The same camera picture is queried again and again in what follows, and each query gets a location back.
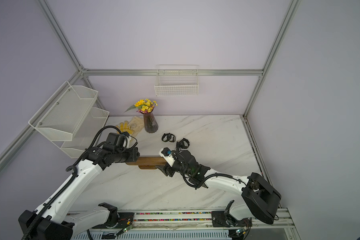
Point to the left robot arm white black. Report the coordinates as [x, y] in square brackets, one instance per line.
[49, 220]

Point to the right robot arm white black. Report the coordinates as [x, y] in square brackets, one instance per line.
[260, 199]

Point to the aluminium frame rail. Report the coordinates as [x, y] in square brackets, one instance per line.
[154, 72]

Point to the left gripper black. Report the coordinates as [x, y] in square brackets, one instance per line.
[133, 156]

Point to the purple glass vase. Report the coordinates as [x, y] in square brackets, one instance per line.
[150, 123]

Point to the white wire wall basket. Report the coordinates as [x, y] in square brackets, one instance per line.
[172, 86]

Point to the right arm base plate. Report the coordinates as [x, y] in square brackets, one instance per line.
[219, 219]

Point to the black watch left pair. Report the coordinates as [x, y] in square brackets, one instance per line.
[168, 137]

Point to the yellow white work glove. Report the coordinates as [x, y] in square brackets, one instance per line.
[125, 127]

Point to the wooden watch stand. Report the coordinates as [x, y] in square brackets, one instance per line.
[148, 163]

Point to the black watch middle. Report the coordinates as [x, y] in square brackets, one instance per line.
[182, 144]

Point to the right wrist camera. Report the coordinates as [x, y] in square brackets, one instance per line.
[166, 153]

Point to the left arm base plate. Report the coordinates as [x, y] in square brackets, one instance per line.
[125, 219]

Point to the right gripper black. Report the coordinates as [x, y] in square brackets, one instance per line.
[167, 169]

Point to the white mesh lower shelf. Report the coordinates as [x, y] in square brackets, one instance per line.
[93, 122]

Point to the yellow artificial flowers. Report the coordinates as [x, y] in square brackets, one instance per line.
[143, 106]

